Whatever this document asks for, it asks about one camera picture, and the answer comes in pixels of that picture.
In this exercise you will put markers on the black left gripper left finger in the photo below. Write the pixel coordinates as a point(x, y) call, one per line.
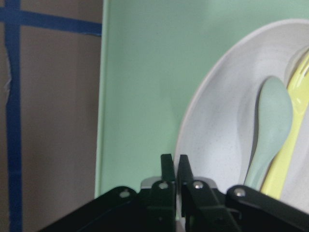
point(122, 209)

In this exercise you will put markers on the white round plate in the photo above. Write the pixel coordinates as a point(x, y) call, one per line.
point(218, 132)

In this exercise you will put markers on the yellow plastic fork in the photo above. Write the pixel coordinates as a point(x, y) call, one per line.
point(298, 90)

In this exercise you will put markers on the light green plastic spoon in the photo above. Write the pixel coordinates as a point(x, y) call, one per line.
point(275, 116)

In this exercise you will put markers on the mint green tray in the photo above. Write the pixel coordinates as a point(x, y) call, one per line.
point(154, 55)

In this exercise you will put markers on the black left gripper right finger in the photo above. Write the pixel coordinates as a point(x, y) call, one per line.
point(240, 209)

